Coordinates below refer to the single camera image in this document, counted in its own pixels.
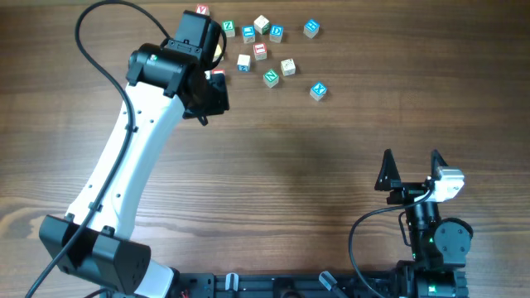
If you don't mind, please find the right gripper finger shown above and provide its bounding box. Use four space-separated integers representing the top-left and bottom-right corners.
374 149 401 191
431 149 448 179

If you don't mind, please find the block with blue number side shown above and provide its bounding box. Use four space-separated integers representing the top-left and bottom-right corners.
237 54 251 72

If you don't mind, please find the green N letter block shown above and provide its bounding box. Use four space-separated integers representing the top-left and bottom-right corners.
263 69 279 88

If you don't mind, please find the blue X letter block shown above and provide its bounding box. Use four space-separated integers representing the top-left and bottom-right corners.
310 82 327 101

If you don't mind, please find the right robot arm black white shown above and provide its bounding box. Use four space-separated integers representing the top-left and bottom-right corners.
374 149 474 298

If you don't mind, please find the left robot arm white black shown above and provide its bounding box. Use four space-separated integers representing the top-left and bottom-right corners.
39 40 229 297

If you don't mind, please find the red H letter block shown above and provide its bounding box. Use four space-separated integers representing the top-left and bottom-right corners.
211 69 225 75

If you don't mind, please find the yellow top block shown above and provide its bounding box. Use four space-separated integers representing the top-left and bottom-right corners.
213 44 224 61

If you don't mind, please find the red letter block centre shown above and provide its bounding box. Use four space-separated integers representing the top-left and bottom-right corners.
253 43 267 60

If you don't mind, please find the green Z letter block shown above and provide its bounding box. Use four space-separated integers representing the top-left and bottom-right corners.
221 20 236 37

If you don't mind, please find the blue L letter block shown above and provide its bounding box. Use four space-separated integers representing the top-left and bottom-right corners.
241 26 256 44

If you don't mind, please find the red Y letter block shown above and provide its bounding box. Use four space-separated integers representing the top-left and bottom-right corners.
195 4 210 16

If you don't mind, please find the plain picture wooden block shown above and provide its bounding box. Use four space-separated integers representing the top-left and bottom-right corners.
281 59 296 76

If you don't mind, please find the plain picture block top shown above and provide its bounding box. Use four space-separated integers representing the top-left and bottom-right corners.
253 15 271 35

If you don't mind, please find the blue D letter block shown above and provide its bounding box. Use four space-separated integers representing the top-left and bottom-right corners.
269 25 283 43

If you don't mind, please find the blue block far right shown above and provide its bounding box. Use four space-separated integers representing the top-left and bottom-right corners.
303 19 320 39

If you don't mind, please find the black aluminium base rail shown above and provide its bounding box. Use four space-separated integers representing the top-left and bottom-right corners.
165 271 469 298

